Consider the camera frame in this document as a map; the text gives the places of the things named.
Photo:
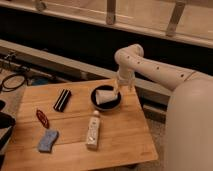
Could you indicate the wooden table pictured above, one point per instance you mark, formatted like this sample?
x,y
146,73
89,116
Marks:
x,y
124,135

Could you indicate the white paper cup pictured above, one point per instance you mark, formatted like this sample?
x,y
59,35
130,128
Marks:
x,y
104,96

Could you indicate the blue sponge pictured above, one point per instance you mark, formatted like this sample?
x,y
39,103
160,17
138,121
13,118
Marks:
x,y
47,141

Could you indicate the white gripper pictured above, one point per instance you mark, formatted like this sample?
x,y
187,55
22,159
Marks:
x,y
124,79

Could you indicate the black bag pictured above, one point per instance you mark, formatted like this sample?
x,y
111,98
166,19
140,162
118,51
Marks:
x,y
6,122

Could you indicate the white bottle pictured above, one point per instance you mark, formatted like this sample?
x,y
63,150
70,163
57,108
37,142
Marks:
x,y
93,131

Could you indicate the black round plate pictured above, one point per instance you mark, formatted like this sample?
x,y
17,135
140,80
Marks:
x,y
107,105

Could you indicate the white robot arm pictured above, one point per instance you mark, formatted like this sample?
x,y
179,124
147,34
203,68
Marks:
x,y
189,120

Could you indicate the black striped box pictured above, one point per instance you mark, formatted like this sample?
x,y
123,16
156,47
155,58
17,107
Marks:
x,y
62,100

